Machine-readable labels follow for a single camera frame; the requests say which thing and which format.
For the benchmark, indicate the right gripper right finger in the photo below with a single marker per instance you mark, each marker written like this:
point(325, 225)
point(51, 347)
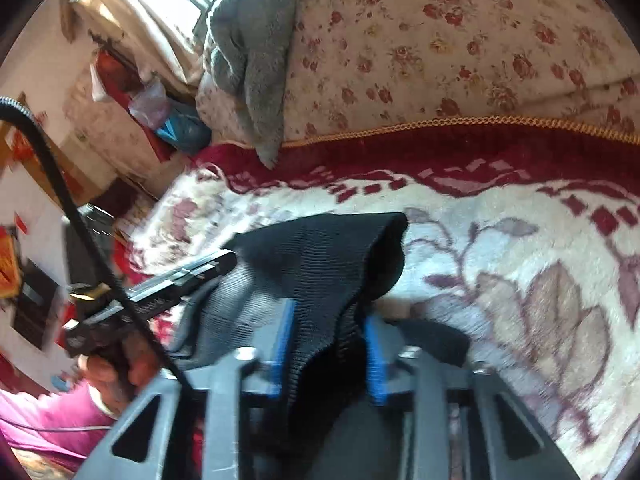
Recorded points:
point(383, 346)

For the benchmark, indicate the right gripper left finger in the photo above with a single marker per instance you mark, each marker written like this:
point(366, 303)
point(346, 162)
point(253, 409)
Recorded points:
point(275, 342)

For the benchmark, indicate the black knit pants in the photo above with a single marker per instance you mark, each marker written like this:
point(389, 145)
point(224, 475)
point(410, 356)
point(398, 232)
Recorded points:
point(324, 425)

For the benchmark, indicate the pink sleeve forearm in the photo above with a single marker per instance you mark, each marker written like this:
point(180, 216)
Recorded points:
point(49, 425)

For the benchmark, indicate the person left hand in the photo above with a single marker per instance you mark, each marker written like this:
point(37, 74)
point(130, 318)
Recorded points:
point(114, 386)

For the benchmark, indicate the red white floral blanket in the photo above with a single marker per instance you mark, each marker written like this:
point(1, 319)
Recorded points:
point(523, 232)

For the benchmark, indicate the teal plastic bag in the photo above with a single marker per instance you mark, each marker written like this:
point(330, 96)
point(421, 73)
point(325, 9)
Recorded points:
point(184, 130)

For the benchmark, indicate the grey fleece garment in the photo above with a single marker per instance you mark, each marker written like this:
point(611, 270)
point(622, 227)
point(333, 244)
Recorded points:
point(246, 56)

